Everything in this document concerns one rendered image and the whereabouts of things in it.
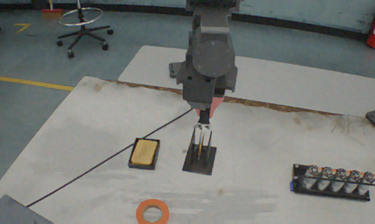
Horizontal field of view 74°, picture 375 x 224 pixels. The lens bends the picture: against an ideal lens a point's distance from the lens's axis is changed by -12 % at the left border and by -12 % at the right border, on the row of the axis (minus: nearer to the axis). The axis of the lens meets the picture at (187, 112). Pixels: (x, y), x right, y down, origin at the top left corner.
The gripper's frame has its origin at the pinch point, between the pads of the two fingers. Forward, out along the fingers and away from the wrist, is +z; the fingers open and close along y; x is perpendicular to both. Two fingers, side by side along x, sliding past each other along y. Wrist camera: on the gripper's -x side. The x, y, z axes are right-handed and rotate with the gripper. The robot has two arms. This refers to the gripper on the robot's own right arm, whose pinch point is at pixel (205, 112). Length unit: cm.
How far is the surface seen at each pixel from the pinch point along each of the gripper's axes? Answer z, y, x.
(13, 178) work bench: 10.1, -37.4, -19.2
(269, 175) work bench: 9.4, 14.6, -5.5
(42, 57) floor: 84, -170, 140
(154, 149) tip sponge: 8.2, -9.5, -4.9
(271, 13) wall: 68, 33, 253
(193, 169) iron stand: 9.2, -0.6, -7.1
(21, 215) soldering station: 0.5, -22.8, -29.3
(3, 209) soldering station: 0.5, -26.4, -29.5
